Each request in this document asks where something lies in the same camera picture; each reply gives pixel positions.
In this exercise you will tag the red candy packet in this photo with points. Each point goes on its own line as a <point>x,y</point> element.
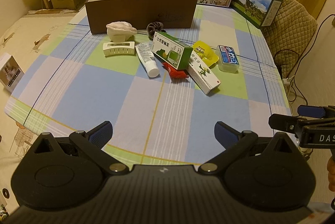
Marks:
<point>173,73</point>

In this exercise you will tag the brown cardboard storage box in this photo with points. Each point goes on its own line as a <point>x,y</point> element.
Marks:
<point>173,14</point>

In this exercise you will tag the clear blue label box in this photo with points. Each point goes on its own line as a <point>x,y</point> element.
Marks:
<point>228,61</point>

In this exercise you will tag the yellow snack packet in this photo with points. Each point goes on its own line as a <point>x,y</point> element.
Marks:
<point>205,52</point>

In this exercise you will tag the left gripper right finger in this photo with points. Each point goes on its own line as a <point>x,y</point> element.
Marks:
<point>236,145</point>

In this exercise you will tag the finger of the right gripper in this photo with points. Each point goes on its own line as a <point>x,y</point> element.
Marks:
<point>316,111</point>
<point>284,123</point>

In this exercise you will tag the green medicine box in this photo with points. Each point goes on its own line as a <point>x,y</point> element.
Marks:
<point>171,50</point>

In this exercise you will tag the white cream tube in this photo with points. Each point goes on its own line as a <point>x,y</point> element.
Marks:
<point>147,59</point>

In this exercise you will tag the small photo card box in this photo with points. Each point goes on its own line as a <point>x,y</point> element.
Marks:
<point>11,73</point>

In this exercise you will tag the person's right hand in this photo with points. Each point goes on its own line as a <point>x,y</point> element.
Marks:
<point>331,174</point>

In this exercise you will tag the dark velvet scrunchie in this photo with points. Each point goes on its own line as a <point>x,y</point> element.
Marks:
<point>153,27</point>

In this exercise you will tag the white sock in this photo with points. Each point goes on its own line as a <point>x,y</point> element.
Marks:
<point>120,31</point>

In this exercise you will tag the white plastic rectangular case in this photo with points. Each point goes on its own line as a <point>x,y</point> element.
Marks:
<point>118,48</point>

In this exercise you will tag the white green ointment box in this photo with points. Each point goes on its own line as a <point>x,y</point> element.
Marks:
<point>202,74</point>

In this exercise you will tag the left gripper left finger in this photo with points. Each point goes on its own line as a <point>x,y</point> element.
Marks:
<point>89,145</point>

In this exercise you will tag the light blue milk carton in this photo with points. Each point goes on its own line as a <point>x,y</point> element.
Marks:
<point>260,13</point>

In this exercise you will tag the checkered tablecloth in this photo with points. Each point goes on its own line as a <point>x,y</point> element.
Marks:
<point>72,86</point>

